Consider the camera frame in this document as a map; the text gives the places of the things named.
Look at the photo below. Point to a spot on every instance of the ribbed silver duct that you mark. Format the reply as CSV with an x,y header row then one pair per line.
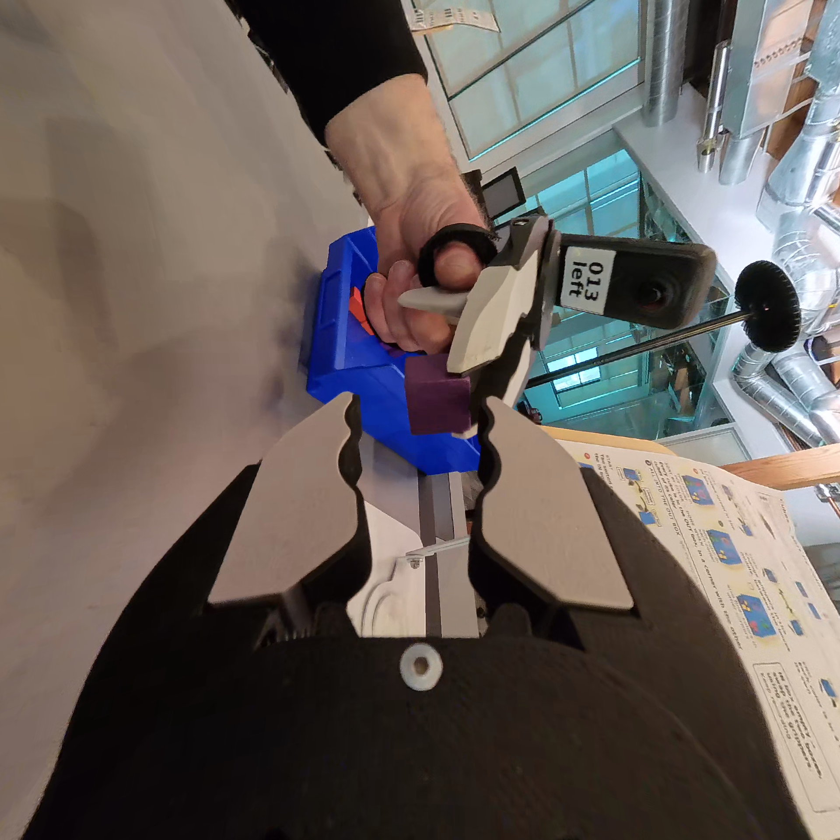
x,y
666,59

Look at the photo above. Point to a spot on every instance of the rectangular metal duct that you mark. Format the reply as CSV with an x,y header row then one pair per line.
x,y
768,59

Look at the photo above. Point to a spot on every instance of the glass window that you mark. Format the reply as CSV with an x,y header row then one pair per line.
x,y
538,65

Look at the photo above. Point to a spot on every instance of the silver round duct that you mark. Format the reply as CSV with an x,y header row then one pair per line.
x,y
807,197

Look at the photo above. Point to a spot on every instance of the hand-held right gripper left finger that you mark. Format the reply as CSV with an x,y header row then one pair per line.
x,y
289,518

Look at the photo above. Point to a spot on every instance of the blue plastic bin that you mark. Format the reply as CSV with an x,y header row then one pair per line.
x,y
367,387

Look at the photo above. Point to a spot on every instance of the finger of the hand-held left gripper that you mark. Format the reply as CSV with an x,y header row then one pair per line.
x,y
508,380
489,321

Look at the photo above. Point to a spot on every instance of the printed instruction sheet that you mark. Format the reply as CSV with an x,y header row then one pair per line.
x,y
741,558

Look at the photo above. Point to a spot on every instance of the wooden post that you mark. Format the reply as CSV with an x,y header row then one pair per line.
x,y
787,466

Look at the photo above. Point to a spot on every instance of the purple wooden cube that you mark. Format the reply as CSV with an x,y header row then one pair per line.
x,y
436,394

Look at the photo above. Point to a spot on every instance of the person's left hand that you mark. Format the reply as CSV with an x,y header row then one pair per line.
x,y
407,216

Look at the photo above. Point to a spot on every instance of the person's left forearm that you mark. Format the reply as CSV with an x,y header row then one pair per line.
x,y
341,52

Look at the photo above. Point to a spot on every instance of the wooden document stand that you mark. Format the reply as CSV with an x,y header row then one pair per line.
x,y
387,590

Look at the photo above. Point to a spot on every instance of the red wooden cube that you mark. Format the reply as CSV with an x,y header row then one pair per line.
x,y
358,307

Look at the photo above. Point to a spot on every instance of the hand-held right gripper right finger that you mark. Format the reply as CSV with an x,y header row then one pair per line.
x,y
551,525

